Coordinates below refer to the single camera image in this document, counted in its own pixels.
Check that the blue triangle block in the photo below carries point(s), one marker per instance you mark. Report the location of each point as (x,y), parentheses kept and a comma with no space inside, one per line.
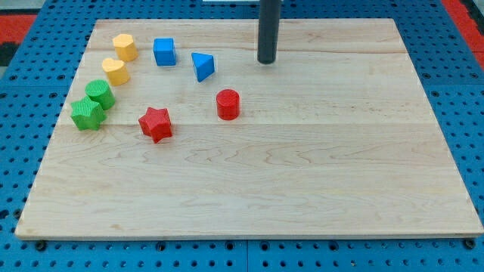
(204,65)

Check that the red cylinder block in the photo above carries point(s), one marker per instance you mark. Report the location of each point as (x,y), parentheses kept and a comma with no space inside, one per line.
(228,104)

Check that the wooden board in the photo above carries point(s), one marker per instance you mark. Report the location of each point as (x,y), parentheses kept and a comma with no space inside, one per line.
(335,140)

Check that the red star block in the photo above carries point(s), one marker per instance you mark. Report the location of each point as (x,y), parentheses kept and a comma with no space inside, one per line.
(156,124)

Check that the blue cube block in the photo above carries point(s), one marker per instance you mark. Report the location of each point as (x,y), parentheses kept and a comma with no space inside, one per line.
(164,51)

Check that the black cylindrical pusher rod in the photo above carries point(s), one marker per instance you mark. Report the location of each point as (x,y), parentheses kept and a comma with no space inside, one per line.
(269,18)

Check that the yellow heart block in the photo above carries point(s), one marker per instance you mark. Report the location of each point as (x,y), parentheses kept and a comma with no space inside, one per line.
(116,71)

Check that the yellow hexagon block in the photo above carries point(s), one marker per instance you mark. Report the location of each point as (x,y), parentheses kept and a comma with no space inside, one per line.
(125,48)

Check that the green cylinder block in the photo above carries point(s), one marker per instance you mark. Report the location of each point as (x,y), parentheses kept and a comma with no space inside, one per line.
(99,91)

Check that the green star block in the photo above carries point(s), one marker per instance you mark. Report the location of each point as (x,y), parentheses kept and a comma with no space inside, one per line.
(87,114)

